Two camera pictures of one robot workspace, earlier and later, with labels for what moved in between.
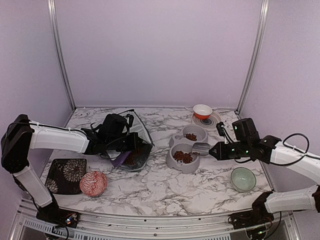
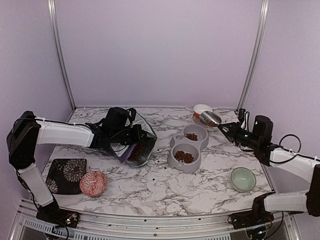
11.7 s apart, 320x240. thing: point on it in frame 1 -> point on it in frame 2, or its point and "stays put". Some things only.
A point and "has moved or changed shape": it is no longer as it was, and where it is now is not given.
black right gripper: [221, 155] -> [233, 126]
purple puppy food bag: [134, 159] has moved or changed shape
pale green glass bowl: [243, 179] stays put
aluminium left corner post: [51, 4] stays put
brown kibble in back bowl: [191, 136] stays put
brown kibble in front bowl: [186, 158] stays put
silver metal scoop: [202, 148] -> [210, 119]
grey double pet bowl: [178, 143] stays put
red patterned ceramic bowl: [93, 183] stays put
